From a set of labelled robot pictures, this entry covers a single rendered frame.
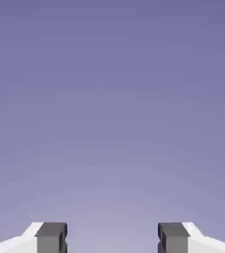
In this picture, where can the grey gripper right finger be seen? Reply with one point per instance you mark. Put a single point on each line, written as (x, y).
(174, 239)

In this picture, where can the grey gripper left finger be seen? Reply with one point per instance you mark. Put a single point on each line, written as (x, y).
(48, 239)

